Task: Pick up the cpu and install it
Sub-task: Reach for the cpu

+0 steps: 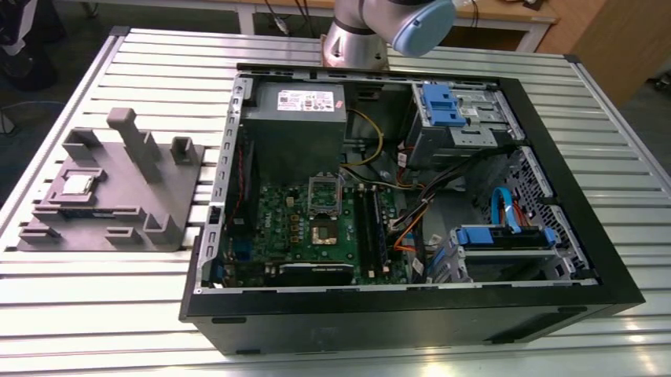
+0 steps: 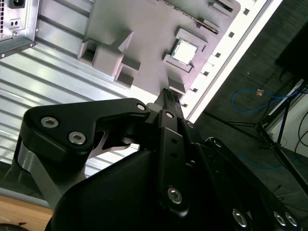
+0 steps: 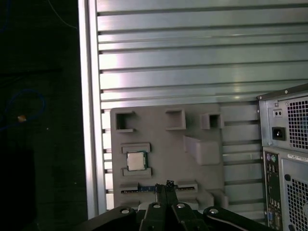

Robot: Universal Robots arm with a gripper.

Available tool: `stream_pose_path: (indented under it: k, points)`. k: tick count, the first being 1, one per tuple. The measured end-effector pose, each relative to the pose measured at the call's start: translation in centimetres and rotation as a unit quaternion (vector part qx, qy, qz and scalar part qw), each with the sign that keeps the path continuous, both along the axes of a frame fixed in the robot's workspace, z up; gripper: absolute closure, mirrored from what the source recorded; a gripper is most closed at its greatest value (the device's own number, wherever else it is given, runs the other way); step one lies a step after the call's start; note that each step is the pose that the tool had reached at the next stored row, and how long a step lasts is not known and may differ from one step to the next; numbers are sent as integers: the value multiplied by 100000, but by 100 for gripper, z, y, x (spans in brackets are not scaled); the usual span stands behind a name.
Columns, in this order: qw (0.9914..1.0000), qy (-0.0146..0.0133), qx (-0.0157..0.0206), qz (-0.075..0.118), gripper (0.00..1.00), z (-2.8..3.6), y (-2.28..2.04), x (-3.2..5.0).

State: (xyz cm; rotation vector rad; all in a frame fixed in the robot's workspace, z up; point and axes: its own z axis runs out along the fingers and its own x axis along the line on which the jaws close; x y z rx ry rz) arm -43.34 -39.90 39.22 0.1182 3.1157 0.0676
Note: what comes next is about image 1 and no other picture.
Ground black RAM stick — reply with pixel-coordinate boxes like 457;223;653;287
370;187;394;272

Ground silver disk bay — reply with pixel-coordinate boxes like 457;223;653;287
434;235;594;284

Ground orange wire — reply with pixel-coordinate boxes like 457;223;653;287
393;218;426;252

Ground grey power supply unit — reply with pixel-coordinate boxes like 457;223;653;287
243;81;350;176

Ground hard disk in blue carrier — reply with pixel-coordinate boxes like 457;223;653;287
454;225;559;252

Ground blue disk wire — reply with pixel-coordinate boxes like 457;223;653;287
491;187;526;232

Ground green RAM stick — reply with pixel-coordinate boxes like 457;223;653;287
58;207;116;219

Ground red disk wire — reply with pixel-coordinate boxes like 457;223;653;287
513;200;534;231

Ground green motherboard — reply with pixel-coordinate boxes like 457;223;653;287
223;182;417;287

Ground blue plastic drive latch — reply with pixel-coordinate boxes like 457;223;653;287
422;83;469;128

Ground black chair base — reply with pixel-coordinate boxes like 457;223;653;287
645;66;671;90

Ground black graphics card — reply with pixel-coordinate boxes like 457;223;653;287
264;262;355;287

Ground CPU socket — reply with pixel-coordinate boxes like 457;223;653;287
308;222;343;246

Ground silver CPU chip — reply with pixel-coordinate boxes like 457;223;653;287
59;174;98;196

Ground yellow wire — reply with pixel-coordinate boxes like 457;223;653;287
340;108;386;168

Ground grey plastic parts rack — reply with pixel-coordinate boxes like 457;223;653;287
15;108;206;253

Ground black open PC case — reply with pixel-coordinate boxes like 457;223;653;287
179;61;646;357

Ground wooden desk with white frame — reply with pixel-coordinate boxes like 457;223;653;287
454;0;561;54

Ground black wire bundle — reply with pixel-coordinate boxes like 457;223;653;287
390;148;522;229

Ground silver optical drive cage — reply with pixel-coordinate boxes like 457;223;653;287
409;81;527;168

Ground brown wooden cabinet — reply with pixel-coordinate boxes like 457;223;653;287
569;0;671;107

